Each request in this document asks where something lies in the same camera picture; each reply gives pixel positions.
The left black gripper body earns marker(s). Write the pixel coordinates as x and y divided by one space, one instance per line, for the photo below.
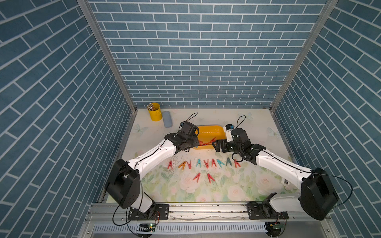
191 142

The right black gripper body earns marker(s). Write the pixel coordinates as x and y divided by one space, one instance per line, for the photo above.
229 147

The yellow plastic storage box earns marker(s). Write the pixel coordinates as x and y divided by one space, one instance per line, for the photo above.
206 133

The pink-red clothespin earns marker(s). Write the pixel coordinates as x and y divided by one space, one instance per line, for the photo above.
213 163

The grey-green clothespin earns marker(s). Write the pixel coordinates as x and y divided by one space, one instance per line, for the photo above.
228 162

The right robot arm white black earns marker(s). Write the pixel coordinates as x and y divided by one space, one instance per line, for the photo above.
315 194

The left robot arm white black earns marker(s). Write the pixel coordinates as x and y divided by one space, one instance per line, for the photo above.
124 183

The blue-grey fabric case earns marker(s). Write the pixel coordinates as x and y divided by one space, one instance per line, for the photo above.
167 119

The yellow pen cup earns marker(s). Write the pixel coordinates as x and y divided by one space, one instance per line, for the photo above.
156 115

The pens in cup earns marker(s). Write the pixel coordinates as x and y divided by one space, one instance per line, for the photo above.
151 107

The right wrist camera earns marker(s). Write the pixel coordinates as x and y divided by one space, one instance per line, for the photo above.
227 129

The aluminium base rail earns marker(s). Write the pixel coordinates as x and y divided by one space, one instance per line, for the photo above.
187 212

